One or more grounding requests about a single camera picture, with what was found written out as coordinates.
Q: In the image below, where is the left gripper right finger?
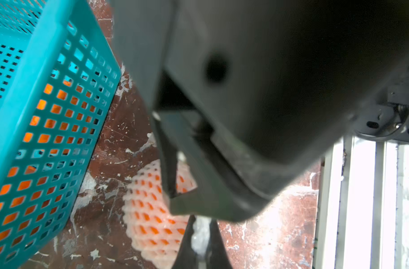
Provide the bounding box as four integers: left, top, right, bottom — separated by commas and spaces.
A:
207, 219, 232, 269

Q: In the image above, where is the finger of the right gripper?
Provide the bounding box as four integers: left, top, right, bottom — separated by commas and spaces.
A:
151, 114, 198, 215

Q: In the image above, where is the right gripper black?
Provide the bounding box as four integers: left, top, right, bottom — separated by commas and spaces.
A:
110, 1, 409, 222

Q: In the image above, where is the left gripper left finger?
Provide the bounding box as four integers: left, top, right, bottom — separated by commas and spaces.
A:
172, 215, 198, 269

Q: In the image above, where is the orange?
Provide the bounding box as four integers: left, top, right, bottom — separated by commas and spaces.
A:
0, 163, 77, 268
122, 160, 189, 269
23, 77, 104, 159

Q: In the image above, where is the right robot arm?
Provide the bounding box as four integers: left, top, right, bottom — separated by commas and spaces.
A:
109, 1, 409, 222

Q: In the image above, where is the teal plastic basket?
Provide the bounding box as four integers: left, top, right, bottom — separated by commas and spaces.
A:
0, 1, 121, 269

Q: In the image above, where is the aluminium front rail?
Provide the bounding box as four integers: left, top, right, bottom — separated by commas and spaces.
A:
313, 136, 409, 269

